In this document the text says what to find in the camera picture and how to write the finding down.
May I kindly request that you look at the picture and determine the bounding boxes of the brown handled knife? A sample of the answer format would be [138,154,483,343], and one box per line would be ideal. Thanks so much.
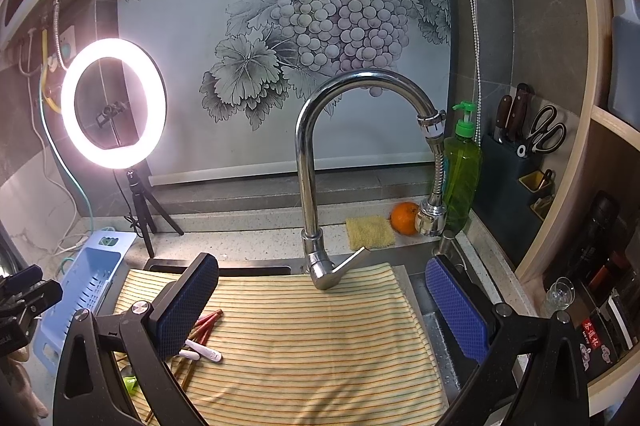
[494,95,512,143]

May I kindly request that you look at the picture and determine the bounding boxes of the black tripod stand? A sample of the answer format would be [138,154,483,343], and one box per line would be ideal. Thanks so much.
[126,167,184,258]

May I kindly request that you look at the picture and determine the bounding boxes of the chrome kitchen faucet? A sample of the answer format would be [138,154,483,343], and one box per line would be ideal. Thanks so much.
[294,69,448,291]

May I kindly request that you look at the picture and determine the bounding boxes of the striped yellow cloth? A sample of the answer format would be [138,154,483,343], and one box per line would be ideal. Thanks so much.
[113,261,450,426]

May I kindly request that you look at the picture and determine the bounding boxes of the dark knife holder block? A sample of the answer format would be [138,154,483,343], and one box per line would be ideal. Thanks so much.
[472,135,553,267]

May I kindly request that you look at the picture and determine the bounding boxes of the blue plastic utensil basket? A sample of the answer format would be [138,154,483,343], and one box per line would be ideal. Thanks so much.
[32,230,137,376]

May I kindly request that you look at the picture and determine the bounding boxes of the white ceramic spoon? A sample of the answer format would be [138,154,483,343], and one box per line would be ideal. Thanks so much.
[178,339,222,363]

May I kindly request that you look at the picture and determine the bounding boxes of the green dish soap bottle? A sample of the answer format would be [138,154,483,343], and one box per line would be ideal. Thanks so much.
[444,101,483,235]

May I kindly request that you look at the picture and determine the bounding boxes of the green hose cable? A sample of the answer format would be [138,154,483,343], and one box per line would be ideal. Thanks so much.
[38,70,117,277]

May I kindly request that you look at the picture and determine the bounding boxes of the white cable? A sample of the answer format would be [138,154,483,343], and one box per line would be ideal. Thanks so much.
[18,56,89,255]

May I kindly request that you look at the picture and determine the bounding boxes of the orange fruit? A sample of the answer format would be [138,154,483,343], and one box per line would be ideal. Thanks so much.
[390,201,420,235]

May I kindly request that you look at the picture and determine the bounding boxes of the white ring light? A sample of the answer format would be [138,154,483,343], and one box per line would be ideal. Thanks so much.
[60,37,168,171]

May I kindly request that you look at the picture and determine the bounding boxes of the dark handled knife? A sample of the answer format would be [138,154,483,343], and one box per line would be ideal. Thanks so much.
[506,83,533,142]

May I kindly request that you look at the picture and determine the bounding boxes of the yellow hose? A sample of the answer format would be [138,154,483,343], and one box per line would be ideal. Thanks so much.
[39,28,64,114]

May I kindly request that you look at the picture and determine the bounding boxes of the black handled scissors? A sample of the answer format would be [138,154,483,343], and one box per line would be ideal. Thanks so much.
[516,105,566,157]

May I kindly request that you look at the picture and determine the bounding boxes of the yellow sponge cloth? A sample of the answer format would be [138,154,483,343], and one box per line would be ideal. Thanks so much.
[345,216,395,251]

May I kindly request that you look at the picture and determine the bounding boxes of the small clear glass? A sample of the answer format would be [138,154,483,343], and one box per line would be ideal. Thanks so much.
[540,277,576,318]

